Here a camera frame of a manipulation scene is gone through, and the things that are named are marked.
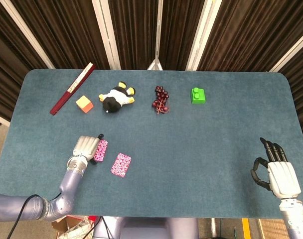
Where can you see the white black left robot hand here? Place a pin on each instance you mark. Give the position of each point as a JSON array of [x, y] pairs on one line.
[[85, 147]]

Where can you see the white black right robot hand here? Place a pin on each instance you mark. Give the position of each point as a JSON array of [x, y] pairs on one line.
[[283, 178]]

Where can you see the purple silver right robot arm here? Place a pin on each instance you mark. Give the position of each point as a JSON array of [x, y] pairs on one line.
[[294, 219]]

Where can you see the purple silver left robot arm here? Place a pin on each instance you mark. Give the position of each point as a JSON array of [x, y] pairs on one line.
[[66, 186]]

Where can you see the yellow orange cube block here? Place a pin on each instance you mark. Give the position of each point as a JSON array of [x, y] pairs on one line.
[[84, 104]]

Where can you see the black white penguin plush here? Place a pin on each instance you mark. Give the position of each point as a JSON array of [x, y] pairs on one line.
[[115, 98]]

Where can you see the dark red folded fan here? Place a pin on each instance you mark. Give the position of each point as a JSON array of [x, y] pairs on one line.
[[73, 88]]

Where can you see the cardboard box with paper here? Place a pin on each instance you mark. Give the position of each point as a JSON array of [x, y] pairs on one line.
[[71, 227]]

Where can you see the dark red grape bunch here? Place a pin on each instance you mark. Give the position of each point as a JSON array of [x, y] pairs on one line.
[[160, 99]]

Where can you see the blue felt table cover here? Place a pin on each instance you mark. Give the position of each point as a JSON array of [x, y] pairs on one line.
[[179, 154]]

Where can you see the purple robot torso base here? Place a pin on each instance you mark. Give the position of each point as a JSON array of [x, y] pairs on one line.
[[146, 227]]

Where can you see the green toy building block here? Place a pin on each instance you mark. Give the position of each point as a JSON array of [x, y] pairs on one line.
[[198, 96]]

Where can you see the dark brown curtain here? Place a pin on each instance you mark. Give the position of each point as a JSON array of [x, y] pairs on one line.
[[136, 32]]

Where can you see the thin white stand pole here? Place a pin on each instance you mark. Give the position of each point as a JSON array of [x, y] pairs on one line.
[[157, 37]]

